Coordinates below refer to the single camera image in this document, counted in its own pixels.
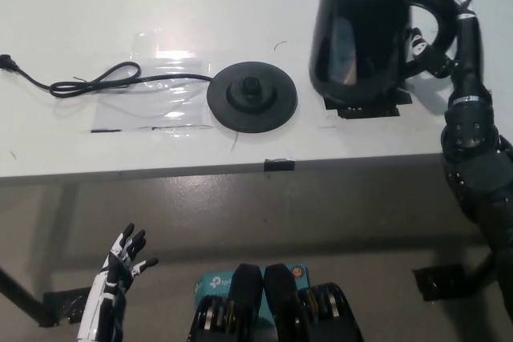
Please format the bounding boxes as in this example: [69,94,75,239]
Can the clear plastic sheet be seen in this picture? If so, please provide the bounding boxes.
[91,31,214,134]

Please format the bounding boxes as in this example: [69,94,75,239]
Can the teal cardboard router box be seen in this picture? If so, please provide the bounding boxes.
[194,263,310,342]

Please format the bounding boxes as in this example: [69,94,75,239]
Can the black electric kettle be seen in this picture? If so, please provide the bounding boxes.
[307,0,460,105]

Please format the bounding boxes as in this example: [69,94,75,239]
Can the black tape square marker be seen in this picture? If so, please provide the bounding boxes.
[321,77,414,121]

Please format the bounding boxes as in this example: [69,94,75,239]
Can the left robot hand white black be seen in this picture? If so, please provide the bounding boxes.
[76,222,160,340]

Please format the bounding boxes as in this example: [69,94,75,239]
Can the round black kettle base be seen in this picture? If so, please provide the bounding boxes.
[205,60,300,134]

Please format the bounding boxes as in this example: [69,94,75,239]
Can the small black tape piece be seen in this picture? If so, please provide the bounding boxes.
[263,155,297,172]

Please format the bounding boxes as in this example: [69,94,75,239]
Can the black power cord with plug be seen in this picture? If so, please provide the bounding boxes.
[0,53,214,99]

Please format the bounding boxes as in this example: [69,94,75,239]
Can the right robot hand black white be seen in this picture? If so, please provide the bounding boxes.
[407,0,489,106]

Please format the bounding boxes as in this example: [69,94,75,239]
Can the black table leg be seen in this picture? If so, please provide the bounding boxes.
[0,264,46,319]

